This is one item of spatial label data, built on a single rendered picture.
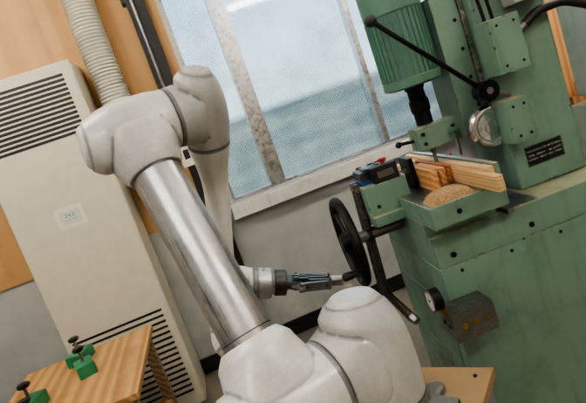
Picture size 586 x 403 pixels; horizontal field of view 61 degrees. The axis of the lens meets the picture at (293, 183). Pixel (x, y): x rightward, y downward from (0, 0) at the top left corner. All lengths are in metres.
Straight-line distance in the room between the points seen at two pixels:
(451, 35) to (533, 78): 0.27
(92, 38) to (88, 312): 1.32
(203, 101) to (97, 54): 1.62
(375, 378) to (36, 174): 1.98
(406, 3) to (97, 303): 1.93
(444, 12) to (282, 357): 1.08
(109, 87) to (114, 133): 1.62
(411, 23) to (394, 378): 0.96
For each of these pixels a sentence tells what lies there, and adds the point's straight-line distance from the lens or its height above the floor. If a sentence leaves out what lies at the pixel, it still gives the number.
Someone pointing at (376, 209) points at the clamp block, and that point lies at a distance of 1.50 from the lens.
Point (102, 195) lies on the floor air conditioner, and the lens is 2.52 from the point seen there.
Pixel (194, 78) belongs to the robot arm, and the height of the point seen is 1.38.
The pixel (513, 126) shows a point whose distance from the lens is 1.48.
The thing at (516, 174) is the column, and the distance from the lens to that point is 1.61.
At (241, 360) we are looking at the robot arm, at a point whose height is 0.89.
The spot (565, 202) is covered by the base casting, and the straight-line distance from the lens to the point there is 1.56.
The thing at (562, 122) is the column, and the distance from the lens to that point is 1.67.
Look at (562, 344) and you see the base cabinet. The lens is 1.68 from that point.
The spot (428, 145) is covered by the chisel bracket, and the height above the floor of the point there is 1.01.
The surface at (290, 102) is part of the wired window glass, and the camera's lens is 2.92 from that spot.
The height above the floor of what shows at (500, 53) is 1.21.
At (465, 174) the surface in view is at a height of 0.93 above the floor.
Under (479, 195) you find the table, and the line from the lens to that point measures 1.35.
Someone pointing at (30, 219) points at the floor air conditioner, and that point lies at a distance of 2.60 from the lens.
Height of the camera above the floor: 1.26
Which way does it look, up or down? 8 degrees down
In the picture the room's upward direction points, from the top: 19 degrees counter-clockwise
